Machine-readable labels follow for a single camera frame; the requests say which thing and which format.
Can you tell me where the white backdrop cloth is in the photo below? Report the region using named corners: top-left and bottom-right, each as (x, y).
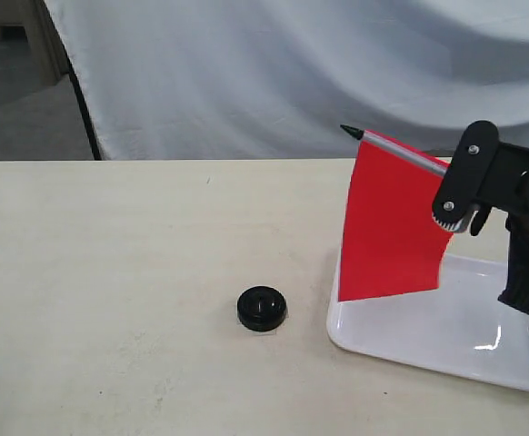
top-left (46, 1), bottom-right (529, 160)

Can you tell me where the red flag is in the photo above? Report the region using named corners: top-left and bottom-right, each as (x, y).
top-left (338, 125), bottom-right (452, 302)

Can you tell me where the white plastic tray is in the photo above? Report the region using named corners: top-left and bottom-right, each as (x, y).
top-left (326, 254), bottom-right (529, 392)

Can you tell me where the black backdrop stand pole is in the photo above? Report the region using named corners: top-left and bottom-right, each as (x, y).
top-left (66, 57), bottom-right (102, 161)

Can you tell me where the black round flag base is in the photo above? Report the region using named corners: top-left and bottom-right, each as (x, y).
top-left (236, 285), bottom-right (288, 332)

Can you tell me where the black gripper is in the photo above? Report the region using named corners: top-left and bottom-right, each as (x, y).
top-left (432, 121), bottom-right (529, 236)

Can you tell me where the beige wooden furniture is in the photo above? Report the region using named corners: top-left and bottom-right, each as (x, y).
top-left (0, 0), bottom-right (69, 85)

